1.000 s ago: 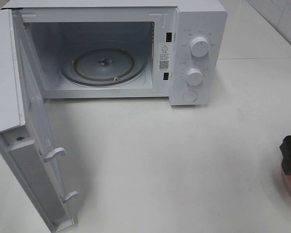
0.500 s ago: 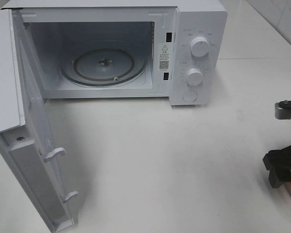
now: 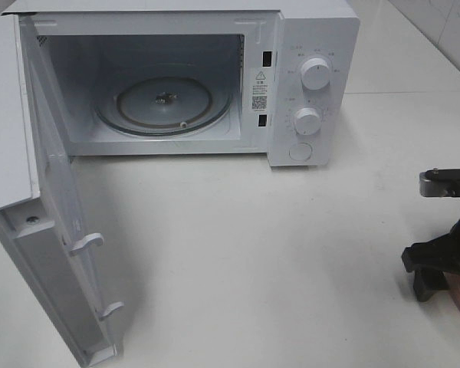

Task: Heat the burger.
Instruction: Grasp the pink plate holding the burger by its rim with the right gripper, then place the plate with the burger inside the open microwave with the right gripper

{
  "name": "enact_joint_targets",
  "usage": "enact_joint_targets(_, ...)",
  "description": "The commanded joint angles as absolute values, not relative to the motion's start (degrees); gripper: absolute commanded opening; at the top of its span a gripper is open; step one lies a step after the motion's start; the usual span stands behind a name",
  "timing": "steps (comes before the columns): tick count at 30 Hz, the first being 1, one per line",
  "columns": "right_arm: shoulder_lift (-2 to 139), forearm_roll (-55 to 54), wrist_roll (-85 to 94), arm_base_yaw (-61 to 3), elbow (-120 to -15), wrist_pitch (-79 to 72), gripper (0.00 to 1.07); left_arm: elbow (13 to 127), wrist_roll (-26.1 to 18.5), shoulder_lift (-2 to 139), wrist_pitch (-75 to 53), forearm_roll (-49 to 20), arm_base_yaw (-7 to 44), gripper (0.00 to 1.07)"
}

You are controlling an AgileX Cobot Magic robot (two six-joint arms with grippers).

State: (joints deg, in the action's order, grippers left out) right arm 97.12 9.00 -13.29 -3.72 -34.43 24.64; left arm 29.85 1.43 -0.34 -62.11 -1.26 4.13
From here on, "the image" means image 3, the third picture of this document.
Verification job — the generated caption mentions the white microwave door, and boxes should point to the white microwave door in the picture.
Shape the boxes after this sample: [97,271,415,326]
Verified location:
[0,14,123,367]

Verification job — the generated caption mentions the white lower timer knob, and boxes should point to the white lower timer knob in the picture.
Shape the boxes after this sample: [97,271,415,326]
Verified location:
[294,107,322,136]

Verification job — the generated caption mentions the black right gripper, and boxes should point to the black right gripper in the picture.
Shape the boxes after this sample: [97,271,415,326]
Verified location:
[401,168,460,302]

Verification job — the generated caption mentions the white microwave oven body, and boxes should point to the white microwave oven body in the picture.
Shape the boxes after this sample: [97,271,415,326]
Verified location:
[5,1,360,167]

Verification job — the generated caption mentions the warning label with QR code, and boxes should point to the warning label with QR code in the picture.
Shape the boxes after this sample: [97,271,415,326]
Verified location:
[250,67,271,111]

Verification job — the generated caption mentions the white upper power knob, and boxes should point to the white upper power knob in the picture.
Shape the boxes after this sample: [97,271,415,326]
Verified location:
[300,56,331,90]

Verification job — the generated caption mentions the glass turntable plate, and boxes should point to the glass turntable plate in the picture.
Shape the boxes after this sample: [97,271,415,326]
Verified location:
[95,76,233,137]

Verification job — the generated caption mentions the round door release button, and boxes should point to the round door release button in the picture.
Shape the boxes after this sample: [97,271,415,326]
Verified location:
[289,143,313,162]

